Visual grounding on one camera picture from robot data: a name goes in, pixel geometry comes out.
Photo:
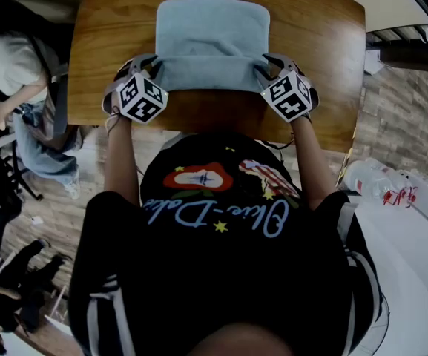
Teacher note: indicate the light blue towel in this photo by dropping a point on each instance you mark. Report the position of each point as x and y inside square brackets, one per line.
[210, 32]

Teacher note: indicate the black metal bed frame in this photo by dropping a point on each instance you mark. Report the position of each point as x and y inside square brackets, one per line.
[414, 56]

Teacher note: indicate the wooden table with black legs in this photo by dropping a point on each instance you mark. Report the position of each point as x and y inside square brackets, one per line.
[106, 50]

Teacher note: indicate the person's left forearm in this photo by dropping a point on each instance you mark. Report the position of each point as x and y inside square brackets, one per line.
[121, 161]

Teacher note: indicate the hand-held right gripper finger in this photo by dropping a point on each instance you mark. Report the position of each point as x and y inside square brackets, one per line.
[284, 61]
[265, 78]

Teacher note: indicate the yellow black striped tape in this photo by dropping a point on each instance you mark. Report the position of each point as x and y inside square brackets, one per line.
[347, 161]

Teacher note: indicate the black standing fan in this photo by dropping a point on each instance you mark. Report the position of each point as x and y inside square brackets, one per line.
[382, 328]

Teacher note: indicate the brown shoulder bag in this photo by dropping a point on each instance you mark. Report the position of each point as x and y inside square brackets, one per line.
[48, 121]

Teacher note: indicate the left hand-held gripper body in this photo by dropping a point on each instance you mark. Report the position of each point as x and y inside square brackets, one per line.
[141, 98]

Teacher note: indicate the small white box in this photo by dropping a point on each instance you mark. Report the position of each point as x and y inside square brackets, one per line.
[372, 63]

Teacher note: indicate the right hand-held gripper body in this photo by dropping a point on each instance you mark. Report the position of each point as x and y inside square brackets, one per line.
[288, 98]

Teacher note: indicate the white table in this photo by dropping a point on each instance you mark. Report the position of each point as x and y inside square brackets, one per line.
[414, 280]

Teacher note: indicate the person's right forearm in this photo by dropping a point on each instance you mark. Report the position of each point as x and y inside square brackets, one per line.
[313, 161]

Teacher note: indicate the small white adapter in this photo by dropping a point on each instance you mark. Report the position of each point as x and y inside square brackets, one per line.
[37, 220]

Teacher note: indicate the wrapped pack of water bottles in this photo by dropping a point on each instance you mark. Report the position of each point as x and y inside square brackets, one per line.
[365, 180]

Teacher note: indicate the person's black printed shirt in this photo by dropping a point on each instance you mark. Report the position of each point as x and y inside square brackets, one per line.
[217, 273]

